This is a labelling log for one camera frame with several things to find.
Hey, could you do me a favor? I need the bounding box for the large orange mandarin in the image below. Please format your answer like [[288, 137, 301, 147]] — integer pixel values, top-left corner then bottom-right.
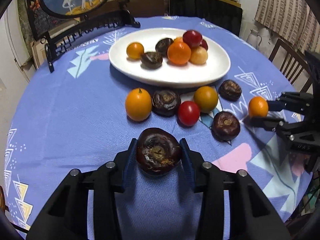
[[167, 41, 192, 65]]

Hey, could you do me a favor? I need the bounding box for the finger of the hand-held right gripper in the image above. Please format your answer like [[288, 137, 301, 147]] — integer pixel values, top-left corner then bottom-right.
[[266, 91, 313, 113], [249, 116, 292, 134]]

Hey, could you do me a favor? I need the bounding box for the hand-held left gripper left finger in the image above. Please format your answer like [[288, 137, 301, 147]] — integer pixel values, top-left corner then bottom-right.
[[26, 138, 138, 240]]

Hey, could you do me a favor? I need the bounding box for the wooden chair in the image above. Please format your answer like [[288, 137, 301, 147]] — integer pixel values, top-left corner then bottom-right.
[[268, 38, 316, 93]]

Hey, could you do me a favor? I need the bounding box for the white plate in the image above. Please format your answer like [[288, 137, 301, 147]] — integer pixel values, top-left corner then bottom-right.
[[108, 27, 231, 89]]

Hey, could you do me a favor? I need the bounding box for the pale yellow round fruit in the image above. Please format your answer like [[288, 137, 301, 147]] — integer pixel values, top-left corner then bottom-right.
[[189, 46, 209, 65]]

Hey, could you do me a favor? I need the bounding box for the orange kumquat with stem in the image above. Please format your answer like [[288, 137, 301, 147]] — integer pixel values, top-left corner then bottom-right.
[[125, 88, 153, 122]]

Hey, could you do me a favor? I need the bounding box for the brown board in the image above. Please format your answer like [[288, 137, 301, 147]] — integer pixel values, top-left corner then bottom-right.
[[127, 0, 171, 18]]

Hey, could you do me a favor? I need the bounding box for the black panel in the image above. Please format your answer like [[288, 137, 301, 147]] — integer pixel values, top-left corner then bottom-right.
[[168, 0, 244, 38]]

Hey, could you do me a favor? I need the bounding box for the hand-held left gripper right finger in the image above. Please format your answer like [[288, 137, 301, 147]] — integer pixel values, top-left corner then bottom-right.
[[179, 138, 292, 240]]

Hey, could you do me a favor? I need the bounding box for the white thermos jug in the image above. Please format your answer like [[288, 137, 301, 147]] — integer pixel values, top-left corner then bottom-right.
[[246, 28, 262, 47]]

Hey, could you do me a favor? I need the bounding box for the blue printed tablecloth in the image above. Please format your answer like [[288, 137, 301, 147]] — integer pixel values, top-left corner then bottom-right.
[[3, 16, 316, 240]]

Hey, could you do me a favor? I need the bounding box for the orange tomato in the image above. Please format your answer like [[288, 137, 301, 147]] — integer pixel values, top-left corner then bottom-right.
[[193, 86, 219, 113]]

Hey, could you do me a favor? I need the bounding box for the dark brown water chestnut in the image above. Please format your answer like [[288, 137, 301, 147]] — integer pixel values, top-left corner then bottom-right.
[[151, 89, 182, 117], [218, 79, 242, 102], [136, 127, 183, 176], [212, 111, 241, 141], [155, 37, 174, 56], [140, 51, 164, 70]]

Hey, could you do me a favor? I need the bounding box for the striped beige curtain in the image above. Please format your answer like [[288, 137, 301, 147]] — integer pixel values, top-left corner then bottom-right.
[[254, 0, 320, 48]]

